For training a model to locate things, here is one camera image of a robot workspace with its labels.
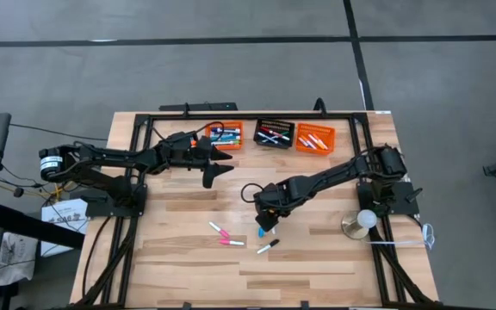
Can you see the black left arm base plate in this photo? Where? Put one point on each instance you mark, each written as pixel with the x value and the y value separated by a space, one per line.
pixel 101 210

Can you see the black table clamp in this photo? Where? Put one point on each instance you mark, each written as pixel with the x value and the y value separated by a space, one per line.
pixel 186 109
pixel 319 101

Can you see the small pink-capped white marker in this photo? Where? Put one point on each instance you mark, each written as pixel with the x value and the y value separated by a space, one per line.
pixel 219 229
pixel 232 243

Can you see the small black edge bracket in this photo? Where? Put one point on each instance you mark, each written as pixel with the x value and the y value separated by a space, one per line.
pixel 304 305
pixel 186 306

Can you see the black power strip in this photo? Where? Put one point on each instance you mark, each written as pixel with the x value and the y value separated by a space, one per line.
pixel 213 106

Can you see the small black-capped white marker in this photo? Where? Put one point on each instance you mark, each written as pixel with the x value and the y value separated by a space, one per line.
pixel 268 246

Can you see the small purple marker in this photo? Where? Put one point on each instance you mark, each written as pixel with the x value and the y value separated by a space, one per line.
pixel 303 142

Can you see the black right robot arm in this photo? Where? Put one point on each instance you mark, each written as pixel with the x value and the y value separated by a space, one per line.
pixel 338 172

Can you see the teal Expo marker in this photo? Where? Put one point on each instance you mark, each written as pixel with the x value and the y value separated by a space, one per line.
pixel 226 138

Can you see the orange plastic basket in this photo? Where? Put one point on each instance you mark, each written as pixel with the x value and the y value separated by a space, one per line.
pixel 231 147
pixel 330 146

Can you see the black plastic basket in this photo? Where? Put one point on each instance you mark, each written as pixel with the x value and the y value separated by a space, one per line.
pixel 289 144

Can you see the light green Expo marker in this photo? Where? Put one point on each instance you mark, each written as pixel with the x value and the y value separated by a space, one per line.
pixel 226 143

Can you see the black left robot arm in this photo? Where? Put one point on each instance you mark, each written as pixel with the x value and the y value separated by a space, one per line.
pixel 101 157

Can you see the thin red marker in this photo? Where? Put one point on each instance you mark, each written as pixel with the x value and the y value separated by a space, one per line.
pixel 274 132

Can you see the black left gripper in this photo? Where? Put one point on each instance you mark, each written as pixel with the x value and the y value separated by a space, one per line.
pixel 185 150

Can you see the small light blue marker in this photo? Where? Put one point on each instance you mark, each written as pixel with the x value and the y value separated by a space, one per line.
pixel 261 233

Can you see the thin dark blue marker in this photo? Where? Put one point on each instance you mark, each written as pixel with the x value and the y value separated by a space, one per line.
pixel 264 140

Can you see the dark blue Expo marker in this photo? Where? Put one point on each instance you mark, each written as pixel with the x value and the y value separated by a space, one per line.
pixel 226 130

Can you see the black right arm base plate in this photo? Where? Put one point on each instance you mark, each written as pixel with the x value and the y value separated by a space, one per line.
pixel 403 200

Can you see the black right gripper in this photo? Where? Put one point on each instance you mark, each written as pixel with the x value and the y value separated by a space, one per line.
pixel 274 200

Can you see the white cloth bag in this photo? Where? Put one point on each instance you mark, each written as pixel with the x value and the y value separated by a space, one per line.
pixel 15 258

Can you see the small orange-capped white marker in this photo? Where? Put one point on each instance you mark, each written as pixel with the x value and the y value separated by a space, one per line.
pixel 320 141

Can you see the light bulb on metal base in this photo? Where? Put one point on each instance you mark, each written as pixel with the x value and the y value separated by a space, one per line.
pixel 366 218

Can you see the thin orange marker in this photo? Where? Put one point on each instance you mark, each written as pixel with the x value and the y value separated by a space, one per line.
pixel 314 141

